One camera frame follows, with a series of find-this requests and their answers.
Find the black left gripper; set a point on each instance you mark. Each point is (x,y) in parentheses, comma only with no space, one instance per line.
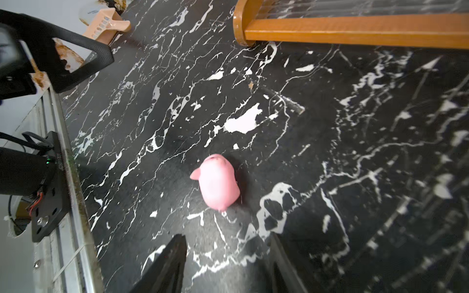
(32,49)

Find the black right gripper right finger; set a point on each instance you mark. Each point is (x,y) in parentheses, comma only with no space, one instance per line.
(285,268)

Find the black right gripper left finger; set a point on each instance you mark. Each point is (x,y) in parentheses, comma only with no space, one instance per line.
(166,273)

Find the pink pig toy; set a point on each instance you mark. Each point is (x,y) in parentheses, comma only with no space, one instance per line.
(218,185)

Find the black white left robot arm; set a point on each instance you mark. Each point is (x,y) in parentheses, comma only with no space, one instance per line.
(23,173)

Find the beige slotted scoop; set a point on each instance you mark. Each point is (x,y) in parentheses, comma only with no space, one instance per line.
(106,24)

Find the orange wooden two-tier shelf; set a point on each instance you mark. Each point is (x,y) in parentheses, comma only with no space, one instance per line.
(421,24)

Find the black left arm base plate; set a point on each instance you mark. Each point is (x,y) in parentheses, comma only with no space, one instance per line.
(55,203)

